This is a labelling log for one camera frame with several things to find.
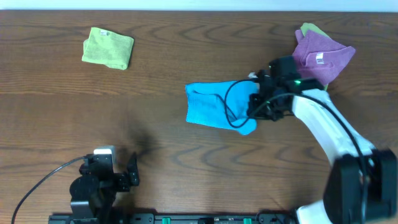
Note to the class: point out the purple microfiber cloth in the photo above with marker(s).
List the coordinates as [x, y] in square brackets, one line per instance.
[339, 58]

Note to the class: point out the blue microfiber cloth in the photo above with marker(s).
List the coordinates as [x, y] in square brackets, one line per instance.
[221, 105]

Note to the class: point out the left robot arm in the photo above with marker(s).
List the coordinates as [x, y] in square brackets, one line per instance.
[94, 192]

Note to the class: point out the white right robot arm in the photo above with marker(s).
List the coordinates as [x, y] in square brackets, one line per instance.
[362, 185]

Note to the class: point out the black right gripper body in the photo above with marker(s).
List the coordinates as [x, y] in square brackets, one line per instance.
[270, 111]

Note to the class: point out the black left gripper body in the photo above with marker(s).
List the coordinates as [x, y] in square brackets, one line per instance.
[123, 179]

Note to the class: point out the folded green cloth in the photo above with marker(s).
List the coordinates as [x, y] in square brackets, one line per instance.
[107, 48]

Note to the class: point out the green cloth under purple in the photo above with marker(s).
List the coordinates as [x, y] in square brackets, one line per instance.
[311, 28]

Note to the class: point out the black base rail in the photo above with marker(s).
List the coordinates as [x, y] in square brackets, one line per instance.
[149, 218]

